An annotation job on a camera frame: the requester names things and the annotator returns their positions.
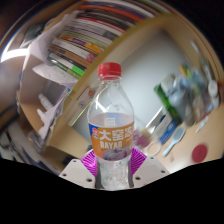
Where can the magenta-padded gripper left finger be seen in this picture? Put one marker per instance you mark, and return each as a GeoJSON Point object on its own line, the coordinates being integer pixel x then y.
{"type": "Point", "coordinates": [75, 172]}

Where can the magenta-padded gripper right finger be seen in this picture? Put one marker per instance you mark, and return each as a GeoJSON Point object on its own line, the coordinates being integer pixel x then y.
{"type": "Point", "coordinates": [150, 171]}

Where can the clear orange-labelled drink bottle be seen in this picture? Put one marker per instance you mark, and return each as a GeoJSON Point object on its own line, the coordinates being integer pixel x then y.
{"type": "Point", "coordinates": [111, 133]}

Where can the magenta carton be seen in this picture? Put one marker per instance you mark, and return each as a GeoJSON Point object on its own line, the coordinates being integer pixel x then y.
{"type": "Point", "coordinates": [141, 139]}

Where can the white and blue carton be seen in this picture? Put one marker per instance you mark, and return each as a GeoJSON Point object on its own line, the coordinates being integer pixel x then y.
{"type": "Point", "coordinates": [167, 128]}

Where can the flat round red coaster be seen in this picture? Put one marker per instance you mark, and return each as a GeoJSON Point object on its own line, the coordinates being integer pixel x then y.
{"type": "Point", "coordinates": [199, 153]}

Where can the wooden shelf unit with books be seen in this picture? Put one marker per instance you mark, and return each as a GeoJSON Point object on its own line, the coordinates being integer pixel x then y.
{"type": "Point", "coordinates": [83, 40]}

